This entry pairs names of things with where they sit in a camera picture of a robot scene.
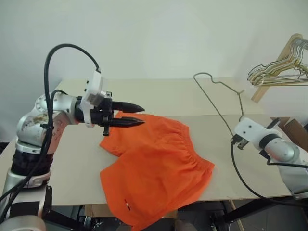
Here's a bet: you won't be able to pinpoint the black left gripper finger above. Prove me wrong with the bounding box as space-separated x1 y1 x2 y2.
113 101 145 113
111 117 146 128

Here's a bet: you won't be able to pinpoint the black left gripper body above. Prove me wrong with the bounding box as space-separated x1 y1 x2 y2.
90 90 116 137

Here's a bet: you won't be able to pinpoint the orange shorts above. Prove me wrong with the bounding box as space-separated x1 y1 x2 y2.
99 112 215 231

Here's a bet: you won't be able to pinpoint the thin grey wire hanger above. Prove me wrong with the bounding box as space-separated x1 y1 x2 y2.
193 72 245 138

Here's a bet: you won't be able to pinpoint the wooden clothes rack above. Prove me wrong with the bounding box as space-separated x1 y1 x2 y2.
251 33 308 104

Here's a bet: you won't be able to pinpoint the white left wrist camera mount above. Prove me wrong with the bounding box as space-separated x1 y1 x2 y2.
80 72 107 128

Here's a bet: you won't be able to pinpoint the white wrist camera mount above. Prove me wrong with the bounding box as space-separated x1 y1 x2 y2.
230 117 268 151
80 72 107 128

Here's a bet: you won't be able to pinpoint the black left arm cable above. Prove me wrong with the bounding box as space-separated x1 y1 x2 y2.
0 43 102 203

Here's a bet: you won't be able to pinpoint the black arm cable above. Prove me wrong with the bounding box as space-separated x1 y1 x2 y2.
0 43 102 203
230 143 308 207

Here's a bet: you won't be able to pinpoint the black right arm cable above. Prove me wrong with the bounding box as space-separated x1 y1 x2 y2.
230 143 308 207

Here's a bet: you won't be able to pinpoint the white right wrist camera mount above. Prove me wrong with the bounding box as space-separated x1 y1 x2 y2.
230 117 268 151

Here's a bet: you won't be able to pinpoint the bundle of wire hangers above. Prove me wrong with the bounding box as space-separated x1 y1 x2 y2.
250 40 308 87

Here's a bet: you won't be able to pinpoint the black metal table frame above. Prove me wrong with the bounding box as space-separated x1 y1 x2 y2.
209 198 308 231

